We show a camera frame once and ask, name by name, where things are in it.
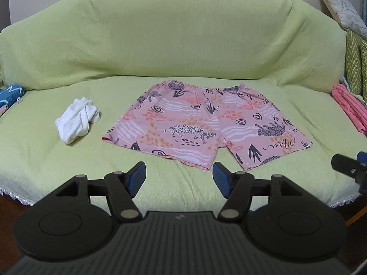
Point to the coral pink folded cloth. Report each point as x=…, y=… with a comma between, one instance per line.
x=352, y=107

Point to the white socks bundle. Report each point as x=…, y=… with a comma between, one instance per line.
x=75, y=121

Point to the blue patterned pouch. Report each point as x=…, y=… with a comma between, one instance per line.
x=9, y=96

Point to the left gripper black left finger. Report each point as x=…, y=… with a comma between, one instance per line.
x=80, y=216

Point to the green chevron cushion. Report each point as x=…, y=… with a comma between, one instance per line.
x=363, y=54
x=353, y=63

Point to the green chevron cushion front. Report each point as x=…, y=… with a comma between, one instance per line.
x=363, y=54

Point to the light blue folded cloth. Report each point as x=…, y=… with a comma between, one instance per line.
x=343, y=81

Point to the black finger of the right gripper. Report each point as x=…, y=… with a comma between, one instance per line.
x=354, y=168

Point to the green chevron cushion back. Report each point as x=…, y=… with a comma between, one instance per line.
x=353, y=63

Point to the pink patterned shorts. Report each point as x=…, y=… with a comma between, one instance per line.
x=190, y=123

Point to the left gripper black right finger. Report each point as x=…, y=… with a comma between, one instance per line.
x=280, y=217

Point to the beige grey cushion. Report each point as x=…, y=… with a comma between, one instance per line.
x=346, y=15

